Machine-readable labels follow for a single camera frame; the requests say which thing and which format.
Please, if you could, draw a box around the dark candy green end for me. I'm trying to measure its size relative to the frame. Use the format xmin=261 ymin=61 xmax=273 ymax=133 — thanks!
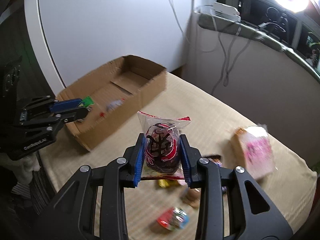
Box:
xmin=76 ymin=96 xmax=94 ymax=122

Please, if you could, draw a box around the red mask snack bag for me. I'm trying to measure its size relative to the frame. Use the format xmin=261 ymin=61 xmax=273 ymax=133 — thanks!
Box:
xmin=137 ymin=111 xmax=191 ymax=180

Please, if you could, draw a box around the brown chocolate snack packet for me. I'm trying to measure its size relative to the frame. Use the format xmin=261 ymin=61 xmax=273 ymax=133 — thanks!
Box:
xmin=181 ymin=187 xmax=201 ymax=209

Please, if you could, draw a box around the yellow candy packet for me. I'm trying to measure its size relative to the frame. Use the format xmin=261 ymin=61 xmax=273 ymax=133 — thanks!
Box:
xmin=157 ymin=179 xmax=180 ymax=189

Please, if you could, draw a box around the brown cardboard box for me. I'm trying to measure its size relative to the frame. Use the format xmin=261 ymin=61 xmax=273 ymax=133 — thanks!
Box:
xmin=57 ymin=55 xmax=167 ymax=151

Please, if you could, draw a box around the red round candy packet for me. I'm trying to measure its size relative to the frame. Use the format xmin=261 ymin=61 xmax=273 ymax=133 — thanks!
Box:
xmin=156 ymin=207 xmax=189 ymax=231

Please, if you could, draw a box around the packaged sliced bread loaf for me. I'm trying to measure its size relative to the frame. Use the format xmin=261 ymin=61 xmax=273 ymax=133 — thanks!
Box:
xmin=231 ymin=125 xmax=276 ymax=180

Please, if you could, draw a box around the white power strip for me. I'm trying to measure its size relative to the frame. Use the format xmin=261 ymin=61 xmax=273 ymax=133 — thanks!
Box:
xmin=213 ymin=2 xmax=241 ymax=22

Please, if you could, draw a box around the dangling cable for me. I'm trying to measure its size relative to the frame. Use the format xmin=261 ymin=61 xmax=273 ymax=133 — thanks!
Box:
xmin=197 ymin=3 xmax=288 ymax=95

